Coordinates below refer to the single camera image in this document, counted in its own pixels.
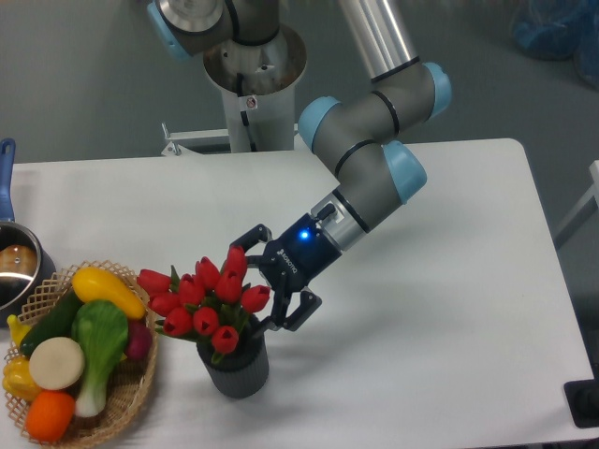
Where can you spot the cream round disc vegetable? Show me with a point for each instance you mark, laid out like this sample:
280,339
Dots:
56,363

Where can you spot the yellow bell pepper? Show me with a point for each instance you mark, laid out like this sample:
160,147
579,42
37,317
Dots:
18,381

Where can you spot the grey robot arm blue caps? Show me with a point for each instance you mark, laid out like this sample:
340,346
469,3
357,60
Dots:
358,143

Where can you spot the woven wicker basket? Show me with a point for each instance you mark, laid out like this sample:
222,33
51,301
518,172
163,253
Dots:
129,384

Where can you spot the orange fruit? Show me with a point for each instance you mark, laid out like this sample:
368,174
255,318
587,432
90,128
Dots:
49,416

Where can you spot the blue handled saucepan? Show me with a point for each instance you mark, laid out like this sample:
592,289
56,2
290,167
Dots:
24,262

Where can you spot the red radish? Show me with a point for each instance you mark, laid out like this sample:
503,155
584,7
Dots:
139,341

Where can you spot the white furniture frame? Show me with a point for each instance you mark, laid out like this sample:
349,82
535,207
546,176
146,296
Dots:
580,213

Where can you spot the red tulip bouquet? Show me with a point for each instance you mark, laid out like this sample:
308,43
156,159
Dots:
211,306

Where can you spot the dark green cucumber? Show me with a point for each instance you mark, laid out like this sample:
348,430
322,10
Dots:
57,322

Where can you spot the yellow banana tip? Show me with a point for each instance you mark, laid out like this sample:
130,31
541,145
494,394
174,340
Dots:
18,330

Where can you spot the dark grey ribbed vase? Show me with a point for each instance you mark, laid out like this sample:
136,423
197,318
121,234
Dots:
243,372

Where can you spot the yellow squash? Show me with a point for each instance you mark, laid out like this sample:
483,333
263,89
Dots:
91,283

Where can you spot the black device at table edge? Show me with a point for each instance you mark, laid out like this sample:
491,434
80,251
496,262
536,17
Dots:
582,398

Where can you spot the green bok choy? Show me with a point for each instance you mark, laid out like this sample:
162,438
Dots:
101,330

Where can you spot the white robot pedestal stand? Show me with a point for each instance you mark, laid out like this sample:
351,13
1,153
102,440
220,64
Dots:
257,86

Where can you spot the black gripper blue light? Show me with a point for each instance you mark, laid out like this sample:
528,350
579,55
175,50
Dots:
300,254

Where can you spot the blue plastic bag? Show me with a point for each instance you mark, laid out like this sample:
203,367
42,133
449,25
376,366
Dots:
559,30

